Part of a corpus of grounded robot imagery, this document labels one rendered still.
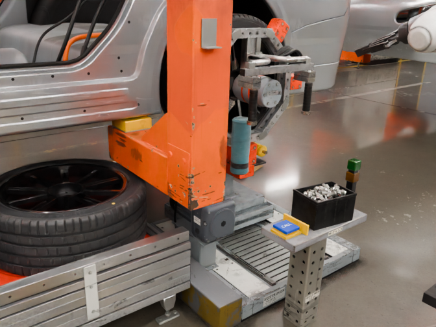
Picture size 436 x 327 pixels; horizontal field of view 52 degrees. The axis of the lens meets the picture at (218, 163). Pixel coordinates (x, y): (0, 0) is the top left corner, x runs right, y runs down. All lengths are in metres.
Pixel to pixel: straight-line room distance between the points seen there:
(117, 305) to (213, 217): 0.53
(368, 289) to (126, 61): 1.50
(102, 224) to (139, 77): 0.66
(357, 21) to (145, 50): 2.93
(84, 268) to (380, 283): 1.39
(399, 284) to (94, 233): 1.44
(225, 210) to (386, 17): 2.91
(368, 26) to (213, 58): 3.11
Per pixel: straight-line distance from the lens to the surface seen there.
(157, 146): 1.78
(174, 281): 1.85
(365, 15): 4.53
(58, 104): 1.85
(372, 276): 2.36
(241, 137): 2.00
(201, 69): 1.49
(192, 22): 1.46
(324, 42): 2.73
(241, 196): 2.46
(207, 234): 1.96
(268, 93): 2.02
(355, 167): 1.84
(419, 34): 1.51
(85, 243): 1.70
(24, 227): 1.69
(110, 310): 1.75
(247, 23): 2.19
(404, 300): 2.26
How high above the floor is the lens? 1.25
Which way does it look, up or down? 20 degrees down
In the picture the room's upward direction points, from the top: 2 degrees clockwise
